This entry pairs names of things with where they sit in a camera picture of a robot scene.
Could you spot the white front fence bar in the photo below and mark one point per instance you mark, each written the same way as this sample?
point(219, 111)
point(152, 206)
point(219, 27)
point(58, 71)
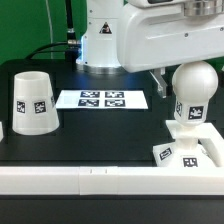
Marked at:
point(110, 181)

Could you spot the white lamp shade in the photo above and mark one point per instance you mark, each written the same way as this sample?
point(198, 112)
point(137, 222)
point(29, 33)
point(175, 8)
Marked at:
point(34, 110)

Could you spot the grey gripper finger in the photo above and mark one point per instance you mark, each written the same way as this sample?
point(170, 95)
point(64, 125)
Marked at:
point(157, 75)

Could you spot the white lamp bulb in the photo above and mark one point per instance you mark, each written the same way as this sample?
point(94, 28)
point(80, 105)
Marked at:
point(194, 84)

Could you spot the white right fence bar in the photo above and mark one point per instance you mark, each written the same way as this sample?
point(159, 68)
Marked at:
point(213, 142)

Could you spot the white lamp base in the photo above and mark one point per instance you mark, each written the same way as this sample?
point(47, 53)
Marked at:
point(184, 151)

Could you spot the white marker sheet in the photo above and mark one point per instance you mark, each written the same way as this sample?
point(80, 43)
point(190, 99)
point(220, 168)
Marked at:
point(101, 99)

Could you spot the white fence bar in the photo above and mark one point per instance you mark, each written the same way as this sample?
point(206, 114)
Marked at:
point(213, 142)
point(1, 132)
point(110, 181)

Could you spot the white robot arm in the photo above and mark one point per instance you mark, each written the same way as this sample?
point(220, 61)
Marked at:
point(99, 43)

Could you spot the white left fence bar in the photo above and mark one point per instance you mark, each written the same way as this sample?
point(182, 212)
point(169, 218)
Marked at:
point(1, 132)

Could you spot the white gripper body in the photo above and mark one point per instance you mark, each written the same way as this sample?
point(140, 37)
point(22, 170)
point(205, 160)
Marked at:
point(153, 35)

